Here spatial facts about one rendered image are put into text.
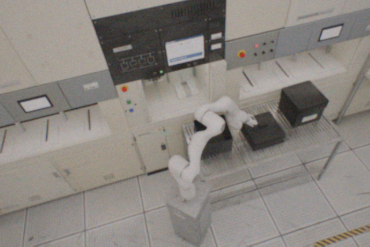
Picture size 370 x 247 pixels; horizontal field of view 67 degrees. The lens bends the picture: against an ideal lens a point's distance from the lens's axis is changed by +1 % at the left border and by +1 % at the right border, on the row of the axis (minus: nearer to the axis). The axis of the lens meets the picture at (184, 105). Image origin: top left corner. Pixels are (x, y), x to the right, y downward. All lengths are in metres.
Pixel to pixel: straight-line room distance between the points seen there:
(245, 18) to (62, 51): 1.28
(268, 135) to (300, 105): 0.37
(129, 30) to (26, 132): 1.53
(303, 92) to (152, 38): 1.41
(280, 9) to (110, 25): 1.22
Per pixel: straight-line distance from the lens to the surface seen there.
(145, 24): 1.90
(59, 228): 3.32
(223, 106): 1.83
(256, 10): 2.15
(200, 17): 1.98
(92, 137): 2.63
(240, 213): 3.02
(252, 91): 2.77
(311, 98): 2.61
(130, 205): 3.15
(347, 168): 3.55
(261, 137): 2.43
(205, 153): 2.37
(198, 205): 2.21
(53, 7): 1.83
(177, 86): 2.78
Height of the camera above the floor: 2.80
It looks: 47 degrees down
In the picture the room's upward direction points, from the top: 6 degrees counter-clockwise
